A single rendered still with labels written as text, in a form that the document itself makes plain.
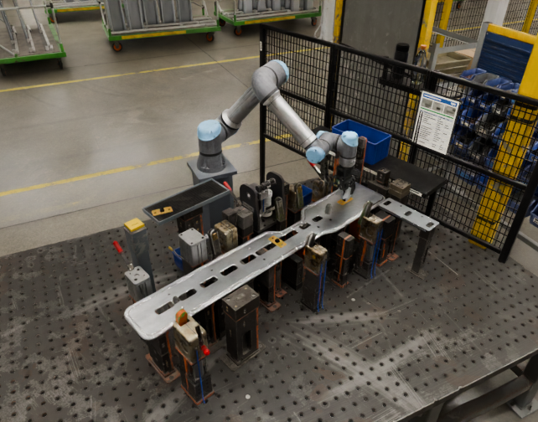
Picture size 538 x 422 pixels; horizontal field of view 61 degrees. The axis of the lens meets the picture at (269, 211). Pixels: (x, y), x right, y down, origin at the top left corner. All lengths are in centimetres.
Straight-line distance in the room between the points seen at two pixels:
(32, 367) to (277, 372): 99
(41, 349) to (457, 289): 191
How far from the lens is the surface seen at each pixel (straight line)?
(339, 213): 223
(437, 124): 254
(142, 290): 186
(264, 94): 202
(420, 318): 223
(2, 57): 779
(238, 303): 173
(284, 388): 190
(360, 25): 451
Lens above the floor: 228
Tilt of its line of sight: 35 degrees down
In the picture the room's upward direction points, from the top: 1 degrees clockwise
